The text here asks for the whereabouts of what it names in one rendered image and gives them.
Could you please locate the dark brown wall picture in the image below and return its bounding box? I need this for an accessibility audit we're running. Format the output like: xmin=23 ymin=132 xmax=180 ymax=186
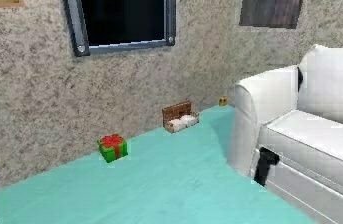
xmin=238 ymin=0 xmax=304 ymax=30

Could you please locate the green gift box red ribbon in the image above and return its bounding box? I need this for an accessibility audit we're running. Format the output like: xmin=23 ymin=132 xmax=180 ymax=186
xmin=96 ymin=133 xmax=129 ymax=164

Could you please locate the small chocolate backrest couch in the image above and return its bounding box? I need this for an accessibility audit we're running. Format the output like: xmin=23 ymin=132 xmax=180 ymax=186
xmin=161 ymin=100 xmax=201 ymax=134

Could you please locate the grey framed dark window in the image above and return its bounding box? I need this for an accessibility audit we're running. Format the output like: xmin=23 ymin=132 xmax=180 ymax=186
xmin=62 ymin=0 xmax=177 ymax=58

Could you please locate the white sofa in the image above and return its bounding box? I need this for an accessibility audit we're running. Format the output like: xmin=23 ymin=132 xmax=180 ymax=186
xmin=226 ymin=44 xmax=343 ymax=224

